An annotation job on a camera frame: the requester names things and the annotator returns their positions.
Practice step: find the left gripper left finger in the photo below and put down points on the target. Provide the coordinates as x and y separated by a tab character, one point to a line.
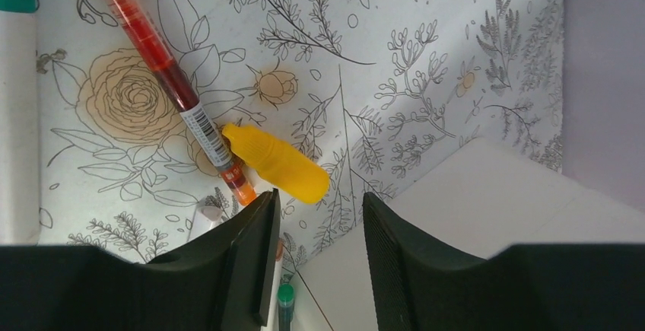
221	280

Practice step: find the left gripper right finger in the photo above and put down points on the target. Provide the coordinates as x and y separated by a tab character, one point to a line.
421	283

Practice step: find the white three-drawer organizer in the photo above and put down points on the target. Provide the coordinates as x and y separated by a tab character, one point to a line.
480	199

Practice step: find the yellow glue bottle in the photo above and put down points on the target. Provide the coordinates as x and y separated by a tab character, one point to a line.
278	163

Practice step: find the dark green pen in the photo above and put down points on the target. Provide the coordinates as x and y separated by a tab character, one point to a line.
286	302

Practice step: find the plain white marker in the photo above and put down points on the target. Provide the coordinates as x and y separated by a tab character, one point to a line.
205	219

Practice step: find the teal capped white marker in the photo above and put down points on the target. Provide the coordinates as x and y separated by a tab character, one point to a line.
20	147

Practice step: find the yellow cap red pen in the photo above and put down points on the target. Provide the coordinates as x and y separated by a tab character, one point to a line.
152	47

